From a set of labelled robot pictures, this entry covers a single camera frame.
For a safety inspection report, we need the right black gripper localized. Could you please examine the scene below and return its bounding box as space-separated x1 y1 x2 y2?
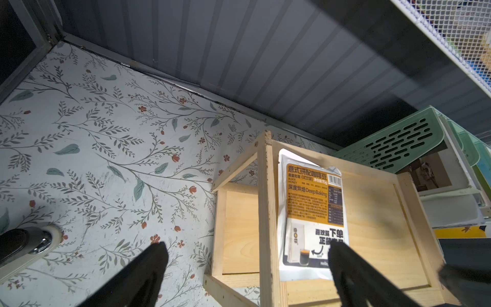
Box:
438 264 490 306

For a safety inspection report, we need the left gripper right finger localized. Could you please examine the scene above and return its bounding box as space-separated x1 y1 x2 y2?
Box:
328 242 418 306

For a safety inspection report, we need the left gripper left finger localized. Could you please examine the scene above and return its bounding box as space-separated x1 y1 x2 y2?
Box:
80 242 169 307

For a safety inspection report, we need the wooden two-tier shelf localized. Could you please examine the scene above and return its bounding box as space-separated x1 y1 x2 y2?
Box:
203 131 459 306

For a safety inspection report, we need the mint green file organizer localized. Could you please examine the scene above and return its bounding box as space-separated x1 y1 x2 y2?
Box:
335 106 490 239

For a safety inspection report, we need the grey stapler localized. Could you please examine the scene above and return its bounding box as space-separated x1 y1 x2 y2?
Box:
1 226 62 283

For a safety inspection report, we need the white wire mesh basket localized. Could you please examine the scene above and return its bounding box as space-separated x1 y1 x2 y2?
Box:
392 1 490 95

